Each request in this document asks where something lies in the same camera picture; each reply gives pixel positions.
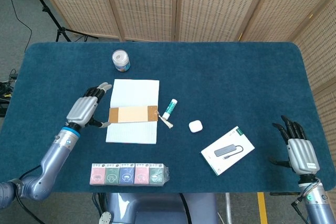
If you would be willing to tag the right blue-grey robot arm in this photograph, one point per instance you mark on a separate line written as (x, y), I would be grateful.
(316, 208)

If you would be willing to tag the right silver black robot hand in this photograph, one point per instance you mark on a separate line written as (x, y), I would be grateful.
(302, 155)

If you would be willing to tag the wicker folding screen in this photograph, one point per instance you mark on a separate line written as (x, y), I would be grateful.
(147, 3)

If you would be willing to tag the black tripod stand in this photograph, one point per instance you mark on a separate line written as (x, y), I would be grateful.
(63, 32)

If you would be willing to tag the dark teal table mat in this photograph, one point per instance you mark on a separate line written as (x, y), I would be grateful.
(223, 82)

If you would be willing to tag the wrapped colourful tissue pack bundle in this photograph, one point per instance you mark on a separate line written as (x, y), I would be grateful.
(126, 175)

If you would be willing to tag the tan bookmark with tassel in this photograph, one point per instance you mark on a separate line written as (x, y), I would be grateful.
(131, 114)

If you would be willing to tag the blue-grey robot torso base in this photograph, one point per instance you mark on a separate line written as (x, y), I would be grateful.
(157, 208)

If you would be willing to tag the green and white glue stick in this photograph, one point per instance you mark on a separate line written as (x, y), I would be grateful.
(169, 109)

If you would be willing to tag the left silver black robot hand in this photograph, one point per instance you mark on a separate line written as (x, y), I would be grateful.
(81, 110)

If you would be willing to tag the clear jar with white lid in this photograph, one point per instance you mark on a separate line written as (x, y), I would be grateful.
(120, 61)

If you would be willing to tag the white USB hub box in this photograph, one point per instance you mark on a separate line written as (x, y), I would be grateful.
(228, 150)

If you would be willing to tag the white earbuds case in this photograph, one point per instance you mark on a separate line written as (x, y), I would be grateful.
(195, 126)

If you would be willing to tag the open lined white notebook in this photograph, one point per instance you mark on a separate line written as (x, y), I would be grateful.
(136, 93)

